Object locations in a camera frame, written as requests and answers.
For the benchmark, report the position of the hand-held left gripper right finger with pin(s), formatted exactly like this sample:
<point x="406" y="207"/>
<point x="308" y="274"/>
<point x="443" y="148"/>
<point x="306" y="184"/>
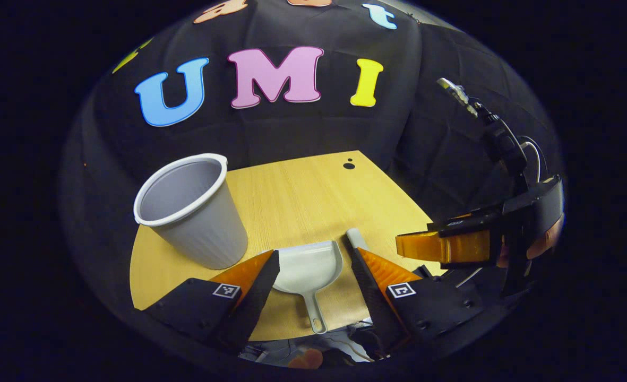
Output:
<point x="369" y="297"/>

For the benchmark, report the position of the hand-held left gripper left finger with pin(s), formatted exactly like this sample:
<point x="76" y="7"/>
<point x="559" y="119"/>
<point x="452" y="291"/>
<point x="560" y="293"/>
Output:
<point x="260" y="294"/>

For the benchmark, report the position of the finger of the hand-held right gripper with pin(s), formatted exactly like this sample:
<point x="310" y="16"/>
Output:
<point x="478" y="222"/>
<point x="451" y="246"/>

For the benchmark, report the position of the grey plastic dustpan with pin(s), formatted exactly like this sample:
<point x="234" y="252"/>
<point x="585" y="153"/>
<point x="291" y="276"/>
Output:
<point x="308" y="265"/>

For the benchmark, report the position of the small white broom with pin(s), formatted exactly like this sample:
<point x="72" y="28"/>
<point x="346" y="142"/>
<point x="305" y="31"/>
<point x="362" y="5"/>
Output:
<point x="355" y="239"/>

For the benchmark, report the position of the white garbage bin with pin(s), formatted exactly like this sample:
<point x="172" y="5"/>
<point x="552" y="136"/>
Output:
<point x="202" y="228"/>

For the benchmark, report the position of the wooden desktop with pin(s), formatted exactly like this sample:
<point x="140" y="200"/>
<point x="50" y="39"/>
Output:
<point x="302" y="201"/>

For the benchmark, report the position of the black desk grommet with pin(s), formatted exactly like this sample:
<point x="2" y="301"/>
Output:
<point x="349" y="166"/>

